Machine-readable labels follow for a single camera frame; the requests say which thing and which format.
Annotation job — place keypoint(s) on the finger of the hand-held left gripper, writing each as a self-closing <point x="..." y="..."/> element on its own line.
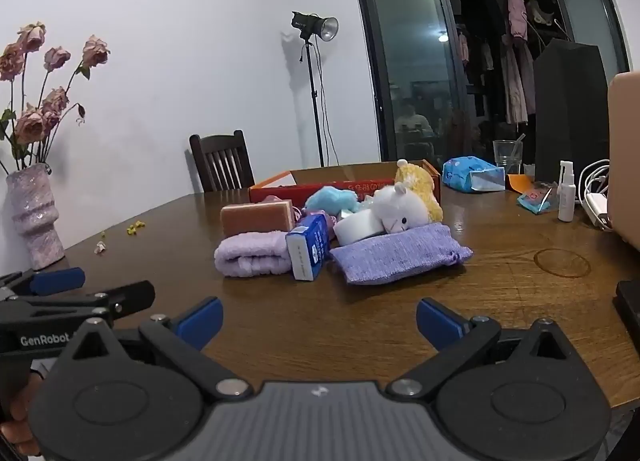
<point x="129" y="295"/>
<point x="57" y="281"/>

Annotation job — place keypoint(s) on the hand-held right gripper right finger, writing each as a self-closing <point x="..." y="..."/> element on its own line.
<point x="436" y="323"/>

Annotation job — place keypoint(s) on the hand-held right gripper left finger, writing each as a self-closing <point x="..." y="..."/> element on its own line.
<point x="200" y="323"/>

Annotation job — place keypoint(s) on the lilac towel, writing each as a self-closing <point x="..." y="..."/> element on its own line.
<point x="250" y="251"/>

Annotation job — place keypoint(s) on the blue tissue packet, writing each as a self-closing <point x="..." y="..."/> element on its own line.
<point x="315" y="246"/>

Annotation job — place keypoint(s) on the orange cardboard box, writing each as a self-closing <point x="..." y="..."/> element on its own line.
<point x="325" y="176"/>

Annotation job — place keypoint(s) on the person's left hand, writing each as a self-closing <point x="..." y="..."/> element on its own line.
<point x="19" y="408"/>

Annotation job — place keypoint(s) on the fallen pink petal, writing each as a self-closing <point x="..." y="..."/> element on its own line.
<point x="100" y="248"/>

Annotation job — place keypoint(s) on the lilac ribbed vase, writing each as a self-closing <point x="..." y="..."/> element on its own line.
<point x="35" y="221"/>

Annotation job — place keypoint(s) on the yellow flower bits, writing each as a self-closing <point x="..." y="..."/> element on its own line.
<point x="135" y="228"/>

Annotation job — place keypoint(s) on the purple knit pouch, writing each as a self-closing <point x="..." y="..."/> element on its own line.
<point x="390" y="253"/>

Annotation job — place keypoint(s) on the white plush lamb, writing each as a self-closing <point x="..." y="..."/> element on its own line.
<point x="400" y="208"/>

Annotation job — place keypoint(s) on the white tape roll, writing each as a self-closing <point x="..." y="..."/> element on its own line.
<point x="355" y="228"/>

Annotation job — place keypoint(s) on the yellow plush toy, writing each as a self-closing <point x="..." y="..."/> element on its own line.
<point x="424" y="181"/>

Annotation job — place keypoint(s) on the blue wet wipes pack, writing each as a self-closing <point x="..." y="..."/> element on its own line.
<point x="465" y="171"/>

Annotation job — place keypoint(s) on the small blue red packet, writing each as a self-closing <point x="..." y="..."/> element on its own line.
<point x="535" y="201"/>

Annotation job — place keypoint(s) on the dark wooden slatted chair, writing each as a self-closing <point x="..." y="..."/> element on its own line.
<point x="220" y="161"/>

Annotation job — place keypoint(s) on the orange paper packet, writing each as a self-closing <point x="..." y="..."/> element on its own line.
<point x="520" y="182"/>

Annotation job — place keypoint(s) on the light blue plush toy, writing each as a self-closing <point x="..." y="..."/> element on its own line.
<point x="327" y="200"/>

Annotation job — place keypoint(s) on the dried pink rose bouquet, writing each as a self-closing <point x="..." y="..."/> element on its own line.
<point x="50" y="106"/>

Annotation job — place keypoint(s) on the white spray bottle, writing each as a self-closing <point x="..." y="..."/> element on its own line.
<point x="566" y="201"/>

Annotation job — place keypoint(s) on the clear glass cup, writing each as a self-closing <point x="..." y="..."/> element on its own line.
<point x="507" y="156"/>

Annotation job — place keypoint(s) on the flat black object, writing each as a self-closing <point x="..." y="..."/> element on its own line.
<point x="630" y="306"/>

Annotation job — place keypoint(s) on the pale long hanging coat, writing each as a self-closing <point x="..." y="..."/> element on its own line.
<point x="515" y="86"/>

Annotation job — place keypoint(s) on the black tower case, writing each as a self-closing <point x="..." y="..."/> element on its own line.
<point x="570" y="111"/>

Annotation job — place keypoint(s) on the tan box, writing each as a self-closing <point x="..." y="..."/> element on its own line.
<point x="625" y="156"/>

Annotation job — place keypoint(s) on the sliding glass door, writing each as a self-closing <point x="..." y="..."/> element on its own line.
<point x="410" y="41"/>

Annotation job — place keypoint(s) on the black hanging coat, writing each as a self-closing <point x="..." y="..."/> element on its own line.
<point x="480" y="16"/>

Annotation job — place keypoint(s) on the black tripod stand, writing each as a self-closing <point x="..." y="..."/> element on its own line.
<point x="307" y="23"/>

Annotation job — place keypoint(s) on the pink hanging jacket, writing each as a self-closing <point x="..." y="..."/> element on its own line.
<point x="516" y="11"/>

